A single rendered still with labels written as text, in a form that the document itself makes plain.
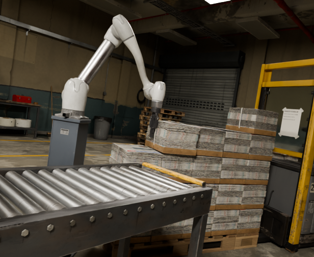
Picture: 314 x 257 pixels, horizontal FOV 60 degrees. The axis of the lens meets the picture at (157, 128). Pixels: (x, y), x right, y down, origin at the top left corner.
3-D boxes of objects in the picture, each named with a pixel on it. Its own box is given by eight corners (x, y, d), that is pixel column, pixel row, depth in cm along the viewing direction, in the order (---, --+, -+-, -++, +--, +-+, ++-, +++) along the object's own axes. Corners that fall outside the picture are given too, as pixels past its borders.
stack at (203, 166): (97, 239, 231) (110, 142, 226) (208, 230, 283) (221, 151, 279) (110, 264, 196) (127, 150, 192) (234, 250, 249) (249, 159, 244)
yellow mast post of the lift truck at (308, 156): (284, 240, 264) (316, 57, 255) (290, 239, 268) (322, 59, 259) (292, 244, 256) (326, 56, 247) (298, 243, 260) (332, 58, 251)
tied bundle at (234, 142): (197, 149, 266) (201, 126, 264) (221, 151, 278) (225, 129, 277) (221, 157, 231) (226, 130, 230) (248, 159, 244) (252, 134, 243)
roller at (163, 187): (106, 173, 148) (112, 175, 152) (172, 201, 116) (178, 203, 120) (110, 164, 149) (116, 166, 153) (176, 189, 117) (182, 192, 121)
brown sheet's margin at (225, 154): (198, 149, 266) (198, 144, 265) (221, 151, 278) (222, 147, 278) (222, 156, 231) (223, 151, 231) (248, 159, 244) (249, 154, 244)
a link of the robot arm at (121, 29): (137, 32, 202) (132, 36, 215) (125, 9, 197) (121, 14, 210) (123, 41, 199) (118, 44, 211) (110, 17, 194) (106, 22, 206)
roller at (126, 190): (77, 178, 136) (85, 172, 139) (142, 211, 104) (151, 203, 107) (73, 171, 134) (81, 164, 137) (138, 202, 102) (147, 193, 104)
